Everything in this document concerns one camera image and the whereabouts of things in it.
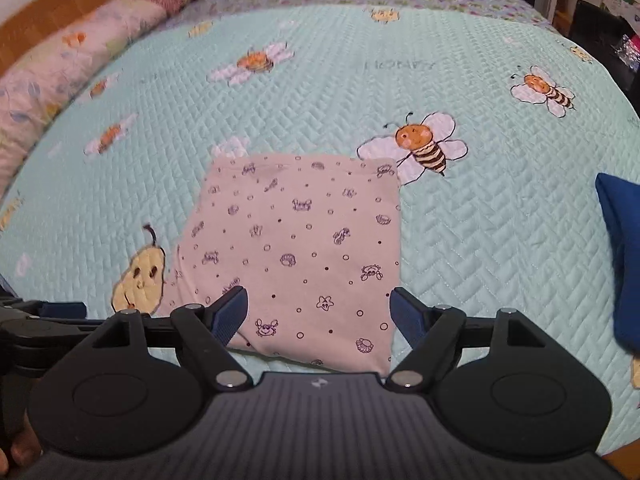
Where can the cream printed pajama top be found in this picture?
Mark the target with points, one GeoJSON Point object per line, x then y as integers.
{"type": "Point", "coordinates": [300, 240]}

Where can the blue cloth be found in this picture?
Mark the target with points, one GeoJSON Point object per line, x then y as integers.
{"type": "Point", "coordinates": [622, 260]}

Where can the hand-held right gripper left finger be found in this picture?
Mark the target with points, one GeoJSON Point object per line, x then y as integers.
{"type": "Point", "coordinates": [230, 316]}

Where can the wooden headboard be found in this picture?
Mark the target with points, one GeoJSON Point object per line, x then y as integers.
{"type": "Point", "coordinates": [55, 5]}

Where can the shiny foil bag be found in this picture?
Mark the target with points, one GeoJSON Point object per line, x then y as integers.
{"type": "Point", "coordinates": [630, 52]}

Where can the mint quilted bee bedspread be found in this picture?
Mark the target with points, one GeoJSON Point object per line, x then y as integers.
{"type": "Point", "coordinates": [475, 210]}

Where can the person's left hand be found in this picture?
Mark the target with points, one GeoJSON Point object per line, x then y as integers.
{"type": "Point", "coordinates": [22, 452]}

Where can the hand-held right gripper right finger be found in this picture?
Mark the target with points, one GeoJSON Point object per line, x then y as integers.
{"type": "Point", "coordinates": [406, 316]}

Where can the floral pillow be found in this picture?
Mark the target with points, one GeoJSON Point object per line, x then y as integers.
{"type": "Point", "coordinates": [60, 70]}

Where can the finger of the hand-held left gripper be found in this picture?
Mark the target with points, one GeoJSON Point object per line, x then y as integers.
{"type": "Point", "coordinates": [55, 330]}
{"type": "Point", "coordinates": [62, 310]}

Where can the black box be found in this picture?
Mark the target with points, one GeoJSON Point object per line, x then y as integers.
{"type": "Point", "coordinates": [597, 30]}

